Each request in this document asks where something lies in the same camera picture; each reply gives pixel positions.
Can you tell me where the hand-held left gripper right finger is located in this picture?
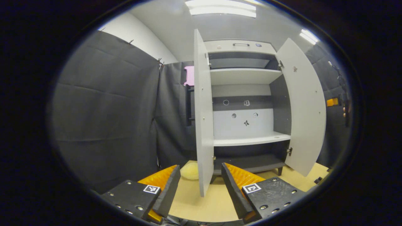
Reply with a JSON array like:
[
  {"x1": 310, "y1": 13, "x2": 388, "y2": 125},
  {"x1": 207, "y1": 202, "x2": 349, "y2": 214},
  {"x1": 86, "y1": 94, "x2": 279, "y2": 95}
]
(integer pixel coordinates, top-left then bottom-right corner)
[{"x1": 221, "y1": 162, "x2": 307, "y2": 224}]

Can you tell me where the black backdrop cloth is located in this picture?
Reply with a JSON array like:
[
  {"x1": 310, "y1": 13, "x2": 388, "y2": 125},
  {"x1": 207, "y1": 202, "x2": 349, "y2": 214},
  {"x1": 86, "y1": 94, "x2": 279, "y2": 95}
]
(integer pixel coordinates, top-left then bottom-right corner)
[{"x1": 50, "y1": 30, "x2": 354, "y2": 195}]

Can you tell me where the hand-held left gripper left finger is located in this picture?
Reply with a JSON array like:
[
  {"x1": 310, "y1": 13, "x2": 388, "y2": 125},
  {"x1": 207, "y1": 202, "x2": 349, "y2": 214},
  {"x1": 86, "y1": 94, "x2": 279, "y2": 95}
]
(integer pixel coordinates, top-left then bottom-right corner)
[{"x1": 100, "y1": 165, "x2": 182, "y2": 224}]

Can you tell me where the grey open cabinet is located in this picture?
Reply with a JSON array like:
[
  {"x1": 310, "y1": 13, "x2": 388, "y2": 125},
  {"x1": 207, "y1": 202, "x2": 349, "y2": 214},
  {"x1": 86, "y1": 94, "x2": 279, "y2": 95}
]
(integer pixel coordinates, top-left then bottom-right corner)
[{"x1": 204, "y1": 39, "x2": 292, "y2": 184}]

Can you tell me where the round pale yellow coaster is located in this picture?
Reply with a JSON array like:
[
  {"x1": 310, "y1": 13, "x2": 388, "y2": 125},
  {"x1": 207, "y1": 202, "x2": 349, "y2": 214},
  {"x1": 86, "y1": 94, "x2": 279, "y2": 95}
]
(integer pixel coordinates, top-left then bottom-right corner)
[{"x1": 180, "y1": 161, "x2": 199, "y2": 180}]

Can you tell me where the large ceiling light panel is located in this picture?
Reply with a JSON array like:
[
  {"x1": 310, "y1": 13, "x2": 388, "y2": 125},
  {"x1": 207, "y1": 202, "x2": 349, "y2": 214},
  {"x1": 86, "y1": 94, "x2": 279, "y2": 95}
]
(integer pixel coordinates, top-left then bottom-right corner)
[{"x1": 185, "y1": 0, "x2": 257, "y2": 19}]

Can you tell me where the grey cabinet drawer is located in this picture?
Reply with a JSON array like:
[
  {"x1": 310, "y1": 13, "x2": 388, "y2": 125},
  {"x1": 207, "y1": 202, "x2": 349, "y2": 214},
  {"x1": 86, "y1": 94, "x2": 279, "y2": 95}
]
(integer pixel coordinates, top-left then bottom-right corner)
[{"x1": 204, "y1": 39, "x2": 278, "y2": 56}]

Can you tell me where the small ceiling light panel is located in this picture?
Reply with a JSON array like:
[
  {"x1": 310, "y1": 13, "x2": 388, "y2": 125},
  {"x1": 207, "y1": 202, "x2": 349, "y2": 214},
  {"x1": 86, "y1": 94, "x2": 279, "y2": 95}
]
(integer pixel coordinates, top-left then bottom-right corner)
[{"x1": 299, "y1": 29, "x2": 320, "y2": 45}]

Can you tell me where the grey cabinet door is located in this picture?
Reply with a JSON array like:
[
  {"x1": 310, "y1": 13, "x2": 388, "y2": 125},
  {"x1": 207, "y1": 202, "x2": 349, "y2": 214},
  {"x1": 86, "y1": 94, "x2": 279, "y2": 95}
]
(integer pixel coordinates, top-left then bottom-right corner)
[
  {"x1": 276, "y1": 38, "x2": 327, "y2": 177},
  {"x1": 193, "y1": 29, "x2": 215, "y2": 198}
]

